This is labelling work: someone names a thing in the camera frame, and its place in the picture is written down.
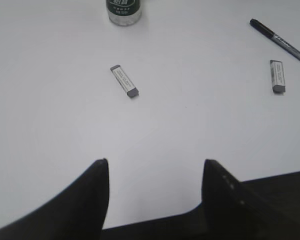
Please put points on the grey white eraser left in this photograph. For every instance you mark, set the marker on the grey white eraser left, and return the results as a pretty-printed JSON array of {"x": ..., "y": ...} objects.
[{"x": 124, "y": 81}]

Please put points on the grey white eraser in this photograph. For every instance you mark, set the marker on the grey white eraser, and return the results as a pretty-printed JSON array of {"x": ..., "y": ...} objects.
[
  {"x": 124, "y": 81},
  {"x": 277, "y": 77}
]

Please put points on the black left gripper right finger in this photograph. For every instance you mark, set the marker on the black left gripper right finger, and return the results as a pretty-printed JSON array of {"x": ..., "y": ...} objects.
[{"x": 234, "y": 212}]

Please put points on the clear water bottle green label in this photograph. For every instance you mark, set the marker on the clear water bottle green label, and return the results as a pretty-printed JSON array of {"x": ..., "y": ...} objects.
[{"x": 124, "y": 12}]

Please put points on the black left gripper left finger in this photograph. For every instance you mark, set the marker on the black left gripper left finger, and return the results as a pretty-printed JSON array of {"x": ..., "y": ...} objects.
[{"x": 76, "y": 213}]

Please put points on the grey white eraser middle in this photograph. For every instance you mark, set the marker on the grey white eraser middle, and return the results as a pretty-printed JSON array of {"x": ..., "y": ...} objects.
[{"x": 277, "y": 77}]

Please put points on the black marker pen middle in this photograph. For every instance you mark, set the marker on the black marker pen middle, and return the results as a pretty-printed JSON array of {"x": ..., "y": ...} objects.
[{"x": 268, "y": 33}]

